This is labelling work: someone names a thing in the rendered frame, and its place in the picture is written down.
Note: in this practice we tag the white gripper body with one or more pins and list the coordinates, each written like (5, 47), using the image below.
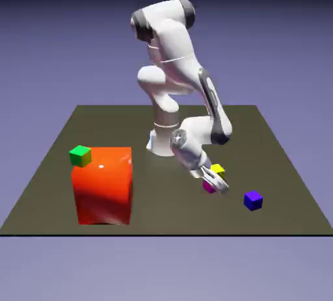
(214, 179)

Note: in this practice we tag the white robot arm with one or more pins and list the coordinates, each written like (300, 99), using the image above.
(171, 46)

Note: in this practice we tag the small magenta cube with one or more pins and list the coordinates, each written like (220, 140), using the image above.
(208, 187)

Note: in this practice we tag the small yellow cube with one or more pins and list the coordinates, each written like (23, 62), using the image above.
(218, 169)

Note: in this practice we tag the small blue cube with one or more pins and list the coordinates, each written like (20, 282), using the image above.
(253, 200)

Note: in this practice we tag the small green cube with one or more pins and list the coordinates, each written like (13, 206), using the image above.
(80, 156)

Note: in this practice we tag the large orange box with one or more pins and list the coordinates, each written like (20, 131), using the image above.
(102, 186)

